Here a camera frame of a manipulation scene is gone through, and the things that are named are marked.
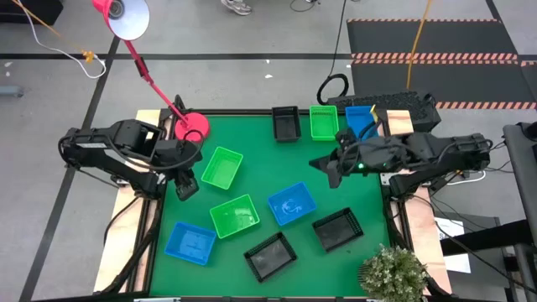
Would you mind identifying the black metal table frame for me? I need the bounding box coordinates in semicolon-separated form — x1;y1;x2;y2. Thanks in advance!
94;107;453;302

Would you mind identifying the white floor cable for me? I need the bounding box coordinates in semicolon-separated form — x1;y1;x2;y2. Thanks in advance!
16;0;107;80

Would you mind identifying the orange cable with yellow connector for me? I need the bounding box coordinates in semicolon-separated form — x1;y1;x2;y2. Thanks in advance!
11;0;96;64

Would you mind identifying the black hanging cable with coil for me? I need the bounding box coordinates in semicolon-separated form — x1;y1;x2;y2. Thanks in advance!
315;0;351;106

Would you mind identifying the black box on floor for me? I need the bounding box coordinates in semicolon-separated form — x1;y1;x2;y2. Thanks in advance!
0;0;65;26

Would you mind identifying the green table mat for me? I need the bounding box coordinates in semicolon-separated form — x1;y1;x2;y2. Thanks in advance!
149;115;391;298

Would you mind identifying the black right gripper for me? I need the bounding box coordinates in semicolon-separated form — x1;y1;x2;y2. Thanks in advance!
308;128;381;190

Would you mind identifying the red desk lamp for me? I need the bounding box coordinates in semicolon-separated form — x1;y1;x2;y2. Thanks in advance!
91;0;211;147

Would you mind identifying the yellow hanging cable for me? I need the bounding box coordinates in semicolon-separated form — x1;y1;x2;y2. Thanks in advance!
405;0;434;90

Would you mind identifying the grey floor object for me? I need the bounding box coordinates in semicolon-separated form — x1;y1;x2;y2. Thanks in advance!
0;85;25;99

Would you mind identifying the white paper sheet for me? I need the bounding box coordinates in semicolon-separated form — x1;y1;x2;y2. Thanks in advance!
434;216;472;274

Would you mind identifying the potted plant with pale leaves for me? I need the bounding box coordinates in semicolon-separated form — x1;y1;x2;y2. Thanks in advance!
358;244;431;302

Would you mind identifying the wooden table board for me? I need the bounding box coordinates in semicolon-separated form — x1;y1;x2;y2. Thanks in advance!
92;109;163;294
379;109;453;294

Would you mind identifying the green slotted plastic basket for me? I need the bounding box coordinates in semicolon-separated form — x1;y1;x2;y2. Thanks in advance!
309;104;340;143
208;193;262;241
200;145;245;191

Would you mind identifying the blue slotted plastic basket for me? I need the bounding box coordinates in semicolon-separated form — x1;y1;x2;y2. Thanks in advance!
344;105;381;142
164;221;218;267
267;180;318;227

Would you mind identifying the black metal stand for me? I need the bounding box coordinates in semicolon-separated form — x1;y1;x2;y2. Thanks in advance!
440;121;537;302

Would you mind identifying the black perforated computer tower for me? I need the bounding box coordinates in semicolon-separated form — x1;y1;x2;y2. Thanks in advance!
326;91;442;133

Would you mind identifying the black striped floor mat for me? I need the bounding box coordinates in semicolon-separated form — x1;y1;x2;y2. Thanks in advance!
346;18;537;111

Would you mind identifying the person's shoe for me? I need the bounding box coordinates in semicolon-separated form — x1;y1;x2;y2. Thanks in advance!
221;0;253;17

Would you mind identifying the black slotted plastic basket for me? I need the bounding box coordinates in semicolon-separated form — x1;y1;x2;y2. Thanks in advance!
271;105;303;143
242;231;299;284
310;206;365;253

